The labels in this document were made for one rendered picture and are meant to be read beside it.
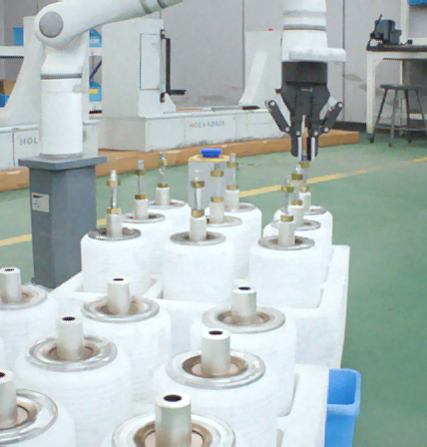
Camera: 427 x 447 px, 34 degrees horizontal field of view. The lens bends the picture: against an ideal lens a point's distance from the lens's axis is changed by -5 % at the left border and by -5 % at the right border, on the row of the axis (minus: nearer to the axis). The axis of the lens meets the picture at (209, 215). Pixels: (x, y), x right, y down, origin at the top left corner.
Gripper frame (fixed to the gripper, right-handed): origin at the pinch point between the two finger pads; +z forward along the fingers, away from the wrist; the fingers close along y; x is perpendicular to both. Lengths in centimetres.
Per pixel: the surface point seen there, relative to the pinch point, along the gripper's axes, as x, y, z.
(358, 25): -506, -228, -64
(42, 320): 43, 41, 11
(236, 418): 65, 27, 12
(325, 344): 31.2, 7.0, 21.1
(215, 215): 7.0, 15.9, 8.9
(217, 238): 18.2, 18.0, 9.9
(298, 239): 20.7, 7.7, 9.9
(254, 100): -347, -85, 4
